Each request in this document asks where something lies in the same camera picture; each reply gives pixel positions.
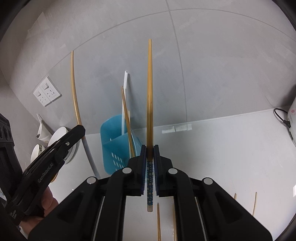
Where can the white rice cooker pink flowers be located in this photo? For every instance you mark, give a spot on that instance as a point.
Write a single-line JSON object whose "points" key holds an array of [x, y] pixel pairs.
{"points": [[291, 117]]}

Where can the chopstick with grey handle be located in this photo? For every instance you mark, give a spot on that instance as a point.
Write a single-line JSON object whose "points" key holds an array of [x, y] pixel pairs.
{"points": [[78, 117]]}

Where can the white wall socket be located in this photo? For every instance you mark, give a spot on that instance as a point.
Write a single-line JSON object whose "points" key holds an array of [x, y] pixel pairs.
{"points": [[46, 92]]}

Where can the plain pale thin chopstick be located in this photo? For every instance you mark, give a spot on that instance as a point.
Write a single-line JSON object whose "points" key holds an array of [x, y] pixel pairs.
{"points": [[254, 204]]}

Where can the chopstick with blue dotted handle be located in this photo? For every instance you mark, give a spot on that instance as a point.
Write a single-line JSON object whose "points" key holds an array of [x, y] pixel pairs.
{"points": [[150, 129]]}

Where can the white strip in holder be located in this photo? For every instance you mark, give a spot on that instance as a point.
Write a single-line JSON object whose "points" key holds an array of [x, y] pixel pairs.
{"points": [[123, 106]]}

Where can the chopstick in holder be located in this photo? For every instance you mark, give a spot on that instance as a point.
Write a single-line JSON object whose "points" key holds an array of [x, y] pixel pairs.
{"points": [[128, 125]]}

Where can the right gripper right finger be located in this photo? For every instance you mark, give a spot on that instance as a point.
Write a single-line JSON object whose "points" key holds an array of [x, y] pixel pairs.
{"points": [[176, 183]]}

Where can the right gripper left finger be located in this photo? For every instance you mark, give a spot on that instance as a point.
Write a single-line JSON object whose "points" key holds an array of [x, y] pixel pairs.
{"points": [[128, 181]]}

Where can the white ladle holder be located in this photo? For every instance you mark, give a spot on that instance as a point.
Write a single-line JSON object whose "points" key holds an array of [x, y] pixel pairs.
{"points": [[44, 133]]}

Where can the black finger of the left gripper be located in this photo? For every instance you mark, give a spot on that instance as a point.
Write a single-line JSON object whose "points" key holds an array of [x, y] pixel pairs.
{"points": [[64, 139]]}

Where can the left hand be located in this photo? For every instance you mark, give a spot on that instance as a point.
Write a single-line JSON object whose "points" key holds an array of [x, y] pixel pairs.
{"points": [[46, 204]]}

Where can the pale chopstick red patterned handle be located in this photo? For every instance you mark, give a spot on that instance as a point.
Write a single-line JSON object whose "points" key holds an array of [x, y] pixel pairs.
{"points": [[158, 223]]}

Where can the white plate stack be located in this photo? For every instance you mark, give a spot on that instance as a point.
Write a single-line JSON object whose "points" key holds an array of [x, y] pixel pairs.
{"points": [[37, 150]]}

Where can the blue plastic utensil holder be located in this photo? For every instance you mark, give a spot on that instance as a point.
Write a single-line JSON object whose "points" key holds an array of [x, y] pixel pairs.
{"points": [[115, 145]]}

